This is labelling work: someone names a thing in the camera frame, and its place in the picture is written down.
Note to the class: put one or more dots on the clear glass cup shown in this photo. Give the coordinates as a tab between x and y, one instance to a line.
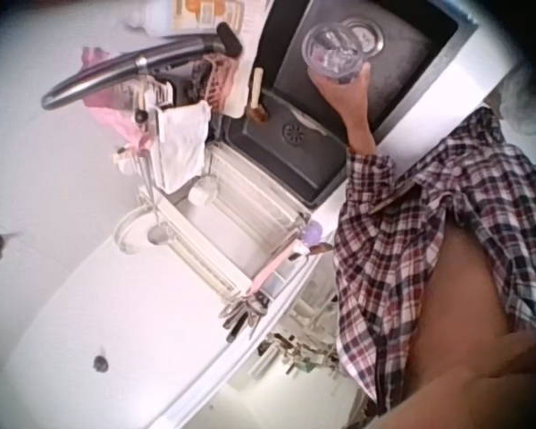
332	47

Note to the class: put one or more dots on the round metal sink drain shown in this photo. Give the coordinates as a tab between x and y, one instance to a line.
370	36

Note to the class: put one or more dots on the pink cloth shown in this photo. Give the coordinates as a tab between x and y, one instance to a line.
111	114

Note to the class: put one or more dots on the white cup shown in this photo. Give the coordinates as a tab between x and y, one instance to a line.
203	189

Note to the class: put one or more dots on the bundle of cutlery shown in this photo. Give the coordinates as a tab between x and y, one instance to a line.
245	310

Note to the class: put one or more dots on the white plate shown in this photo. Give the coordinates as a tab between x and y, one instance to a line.
136	228

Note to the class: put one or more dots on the purple round utensil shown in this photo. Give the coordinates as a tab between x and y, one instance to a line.
314	233

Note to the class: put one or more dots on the open cabinet with items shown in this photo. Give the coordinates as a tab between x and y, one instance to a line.
295	357

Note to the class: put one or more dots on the white cloth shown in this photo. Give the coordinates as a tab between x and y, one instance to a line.
181	143

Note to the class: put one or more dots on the person's left hand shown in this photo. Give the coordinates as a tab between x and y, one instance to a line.
345	99

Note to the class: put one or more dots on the clear soap bottle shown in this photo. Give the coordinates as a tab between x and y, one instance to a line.
154	13

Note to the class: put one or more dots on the white dish rack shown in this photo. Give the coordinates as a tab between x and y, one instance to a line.
245	228

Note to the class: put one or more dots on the curved dark kitchen faucet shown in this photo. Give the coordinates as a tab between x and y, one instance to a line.
116	71

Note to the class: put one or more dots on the dark kitchen sink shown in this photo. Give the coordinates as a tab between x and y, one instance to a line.
397	67

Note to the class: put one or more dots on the orange labelled packet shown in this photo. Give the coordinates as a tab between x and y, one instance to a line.
205	12

